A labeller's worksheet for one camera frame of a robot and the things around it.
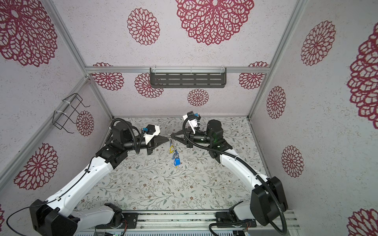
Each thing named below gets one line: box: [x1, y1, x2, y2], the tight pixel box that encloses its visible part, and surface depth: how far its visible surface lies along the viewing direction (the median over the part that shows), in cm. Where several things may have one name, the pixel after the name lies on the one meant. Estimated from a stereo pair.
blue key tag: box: [172, 150, 181, 167], surface depth 70 cm
